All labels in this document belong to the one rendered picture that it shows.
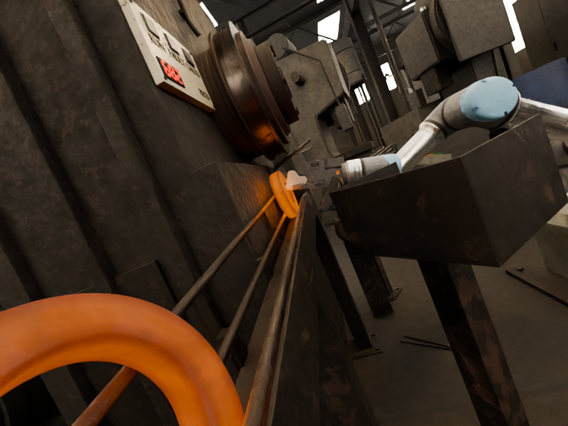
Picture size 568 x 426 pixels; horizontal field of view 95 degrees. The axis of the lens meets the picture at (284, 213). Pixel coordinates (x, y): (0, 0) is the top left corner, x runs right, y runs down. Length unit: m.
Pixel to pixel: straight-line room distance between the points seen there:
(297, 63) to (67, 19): 3.34
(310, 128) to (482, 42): 2.28
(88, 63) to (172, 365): 0.59
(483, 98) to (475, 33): 3.56
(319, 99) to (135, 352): 3.63
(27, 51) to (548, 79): 4.12
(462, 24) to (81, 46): 4.13
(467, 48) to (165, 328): 4.28
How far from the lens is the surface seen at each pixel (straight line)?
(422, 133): 1.03
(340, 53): 10.10
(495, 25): 4.72
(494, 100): 0.95
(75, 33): 0.73
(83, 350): 0.21
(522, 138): 0.48
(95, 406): 0.23
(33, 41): 0.84
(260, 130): 0.86
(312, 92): 3.77
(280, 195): 0.76
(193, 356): 0.23
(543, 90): 4.13
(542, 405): 1.06
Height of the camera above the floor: 0.76
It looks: 5 degrees down
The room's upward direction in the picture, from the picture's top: 23 degrees counter-clockwise
